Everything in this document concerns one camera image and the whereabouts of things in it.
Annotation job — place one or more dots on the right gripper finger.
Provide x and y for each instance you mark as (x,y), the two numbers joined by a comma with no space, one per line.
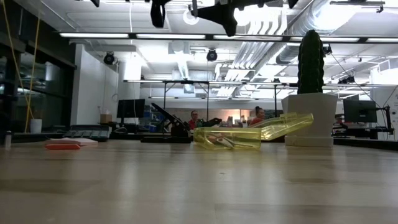
(237,12)
(220,12)

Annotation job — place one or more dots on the white sticky notepad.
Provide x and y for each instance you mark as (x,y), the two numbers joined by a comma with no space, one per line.
(84,141)

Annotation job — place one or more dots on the black background robot arm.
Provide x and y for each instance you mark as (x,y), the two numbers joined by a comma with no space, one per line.
(213,121)

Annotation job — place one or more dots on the long ceiling light bar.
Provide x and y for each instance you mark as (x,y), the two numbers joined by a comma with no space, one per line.
(93,35)

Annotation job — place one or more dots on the black computer monitor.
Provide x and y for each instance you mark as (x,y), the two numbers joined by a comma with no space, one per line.
(360,111)
(130,108)

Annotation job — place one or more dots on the green cactus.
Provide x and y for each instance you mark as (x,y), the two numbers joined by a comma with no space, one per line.
(311,62)

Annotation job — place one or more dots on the person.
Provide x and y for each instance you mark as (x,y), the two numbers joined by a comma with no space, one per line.
(257,116)
(193,123)

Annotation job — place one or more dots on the cardboard box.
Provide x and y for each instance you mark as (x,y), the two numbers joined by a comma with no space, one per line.
(105,118)

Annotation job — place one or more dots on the yellow transparent pencil case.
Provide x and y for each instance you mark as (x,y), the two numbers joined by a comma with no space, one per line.
(248,133)

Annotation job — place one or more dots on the white hexagonal plant pot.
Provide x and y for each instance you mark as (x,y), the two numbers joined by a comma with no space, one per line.
(317,105)

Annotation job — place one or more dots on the black desk calculator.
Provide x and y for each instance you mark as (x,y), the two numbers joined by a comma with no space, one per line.
(87,134)

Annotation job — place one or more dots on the white cup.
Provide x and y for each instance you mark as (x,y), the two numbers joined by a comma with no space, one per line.
(36,126)

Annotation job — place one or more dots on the small white cylinder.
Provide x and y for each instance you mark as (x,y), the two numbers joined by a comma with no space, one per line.
(8,140)

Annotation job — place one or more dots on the black background desk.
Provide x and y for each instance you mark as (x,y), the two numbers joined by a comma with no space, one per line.
(357,132)

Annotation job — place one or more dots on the black background workstation frame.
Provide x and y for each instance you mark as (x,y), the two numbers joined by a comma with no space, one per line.
(186,82)

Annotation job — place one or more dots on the silver ventilation duct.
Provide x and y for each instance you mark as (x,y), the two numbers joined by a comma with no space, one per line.
(311,18)

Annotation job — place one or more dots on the black aluminium table frame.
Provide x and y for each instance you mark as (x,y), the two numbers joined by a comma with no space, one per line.
(367,143)

